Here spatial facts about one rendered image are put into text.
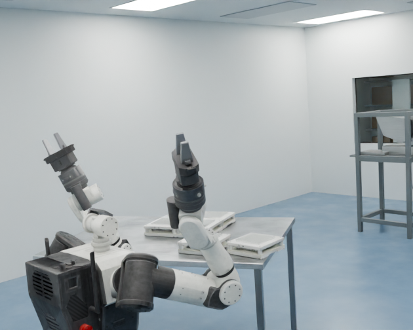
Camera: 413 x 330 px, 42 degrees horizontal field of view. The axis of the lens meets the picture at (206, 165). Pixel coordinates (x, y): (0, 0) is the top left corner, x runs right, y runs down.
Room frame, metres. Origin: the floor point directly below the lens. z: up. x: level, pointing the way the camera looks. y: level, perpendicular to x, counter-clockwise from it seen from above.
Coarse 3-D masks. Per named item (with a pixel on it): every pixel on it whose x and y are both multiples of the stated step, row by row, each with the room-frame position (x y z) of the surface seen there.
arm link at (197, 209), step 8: (168, 200) 1.50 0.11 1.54; (176, 200) 1.47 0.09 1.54; (200, 200) 1.47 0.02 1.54; (168, 208) 1.51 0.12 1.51; (176, 208) 1.51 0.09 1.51; (184, 208) 1.46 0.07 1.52; (192, 208) 1.46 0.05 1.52; (200, 208) 1.49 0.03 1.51; (176, 216) 1.52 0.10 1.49; (200, 216) 1.48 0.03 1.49; (176, 224) 1.53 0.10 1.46
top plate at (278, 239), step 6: (246, 234) 3.22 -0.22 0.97; (234, 240) 3.11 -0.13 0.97; (270, 240) 3.05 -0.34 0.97; (276, 240) 3.05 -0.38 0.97; (282, 240) 3.09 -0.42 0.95; (240, 246) 3.02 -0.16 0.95; (246, 246) 2.99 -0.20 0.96; (252, 246) 2.96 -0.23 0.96; (258, 246) 2.95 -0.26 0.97; (264, 246) 2.96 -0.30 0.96
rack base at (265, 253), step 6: (276, 246) 3.08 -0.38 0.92; (282, 246) 3.09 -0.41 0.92; (228, 252) 3.08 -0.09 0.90; (234, 252) 3.05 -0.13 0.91; (240, 252) 3.02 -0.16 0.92; (246, 252) 3.00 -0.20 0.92; (252, 252) 2.99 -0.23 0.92; (264, 252) 2.98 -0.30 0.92; (270, 252) 3.00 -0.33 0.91; (258, 258) 2.94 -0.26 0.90
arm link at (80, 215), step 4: (68, 200) 1.92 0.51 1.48; (72, 200) 1.92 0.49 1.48; (72, 204) 1.91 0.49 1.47; (72, 208) 1.91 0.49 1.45; (76, 208) 1.91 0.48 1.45; (76, 212) 1.92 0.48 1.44; (80, 212) 1.92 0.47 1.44; (84, 212) 1.98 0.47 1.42; (76, 216) 1.93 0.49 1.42; (80, 216) 1.93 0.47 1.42; (84, 216) 1.95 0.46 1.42; (80, 220) 1.93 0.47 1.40
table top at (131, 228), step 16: (128, 224) 4.04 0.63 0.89; (144, 224) 4.01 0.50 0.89; (240, 224) 3.80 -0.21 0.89; (256, 224) 3.76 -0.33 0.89; (272, 224) 3.73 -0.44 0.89; (288, 224) 3.70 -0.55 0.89; (128, 240) 3.55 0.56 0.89; (144, 240) 3.52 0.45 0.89; (160, 240) 3.49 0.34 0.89; (176, 240) 3.46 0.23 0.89; (160, 256) 3.13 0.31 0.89; (176, 256) 3.11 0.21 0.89; (192, 256) 3.08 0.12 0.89; (240, 256) 3.02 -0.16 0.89
